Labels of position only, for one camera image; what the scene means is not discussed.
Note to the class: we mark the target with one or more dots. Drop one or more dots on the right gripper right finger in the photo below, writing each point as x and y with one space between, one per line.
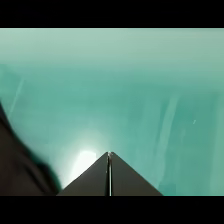
128 181

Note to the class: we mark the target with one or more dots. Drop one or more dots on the black garment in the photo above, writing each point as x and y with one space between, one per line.
18 166

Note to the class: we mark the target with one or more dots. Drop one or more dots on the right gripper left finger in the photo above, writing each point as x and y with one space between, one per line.
94 181

